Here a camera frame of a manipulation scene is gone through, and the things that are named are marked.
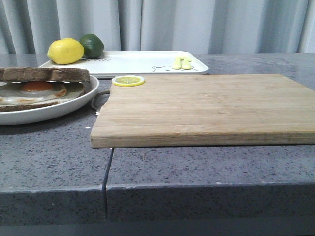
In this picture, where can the pale yellow plastic fork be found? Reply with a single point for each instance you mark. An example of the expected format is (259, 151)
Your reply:
(177, 63)

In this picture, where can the yellow lemon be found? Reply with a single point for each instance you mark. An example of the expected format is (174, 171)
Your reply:
(65, 51)

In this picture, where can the wooden cutting board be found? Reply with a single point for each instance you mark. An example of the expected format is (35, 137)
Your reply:
(207, 110)

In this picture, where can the green lime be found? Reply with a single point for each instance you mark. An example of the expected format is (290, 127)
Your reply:
(93, 46)

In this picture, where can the lemon slice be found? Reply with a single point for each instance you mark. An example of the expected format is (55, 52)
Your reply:
(128, 80)

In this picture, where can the fried egg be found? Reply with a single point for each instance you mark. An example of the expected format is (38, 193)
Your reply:
(30, 92)

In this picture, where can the white bear-print tray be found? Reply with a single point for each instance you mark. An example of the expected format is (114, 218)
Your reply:
(115, 63)

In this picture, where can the white round plate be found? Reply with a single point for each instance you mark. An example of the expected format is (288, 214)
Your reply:
(53, 111)

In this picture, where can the grey pleated curtain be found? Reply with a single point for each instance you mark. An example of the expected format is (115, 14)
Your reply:
(196, 26)

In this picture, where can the bread slice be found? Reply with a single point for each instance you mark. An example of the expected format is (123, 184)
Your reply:
(74, 90)
(22, 74)

